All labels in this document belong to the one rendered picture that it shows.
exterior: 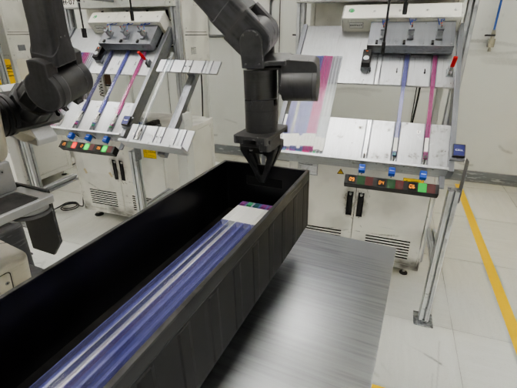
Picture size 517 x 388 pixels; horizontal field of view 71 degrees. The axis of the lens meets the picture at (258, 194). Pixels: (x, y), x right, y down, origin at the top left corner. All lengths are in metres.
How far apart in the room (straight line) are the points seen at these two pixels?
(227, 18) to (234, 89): 3.11
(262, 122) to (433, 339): 1.38
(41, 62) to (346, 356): 0.70
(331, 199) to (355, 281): 1.28
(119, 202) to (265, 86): 2.02
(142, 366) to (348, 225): 1.70
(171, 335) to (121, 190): 2.18
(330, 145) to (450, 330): 0.96
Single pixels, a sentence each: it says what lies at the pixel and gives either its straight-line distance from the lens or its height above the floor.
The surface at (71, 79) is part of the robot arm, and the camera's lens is 0.82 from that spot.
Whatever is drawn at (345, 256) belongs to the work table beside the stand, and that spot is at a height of 0.80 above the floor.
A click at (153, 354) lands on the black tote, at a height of 0.94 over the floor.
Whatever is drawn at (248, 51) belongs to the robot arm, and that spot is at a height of 1.15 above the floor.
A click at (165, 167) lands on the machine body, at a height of 0.45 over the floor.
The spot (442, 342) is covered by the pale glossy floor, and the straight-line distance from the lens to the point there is 1.80.
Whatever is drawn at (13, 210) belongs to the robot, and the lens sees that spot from 0.78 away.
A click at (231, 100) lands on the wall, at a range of 3.72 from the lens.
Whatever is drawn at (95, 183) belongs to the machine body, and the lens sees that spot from 2.62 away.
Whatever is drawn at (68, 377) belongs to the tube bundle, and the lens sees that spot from 0.41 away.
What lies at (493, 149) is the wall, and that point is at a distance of 3.58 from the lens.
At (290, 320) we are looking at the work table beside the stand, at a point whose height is 0.80.
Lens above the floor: 1.18
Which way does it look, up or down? 24 degrees down
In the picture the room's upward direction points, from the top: straight up
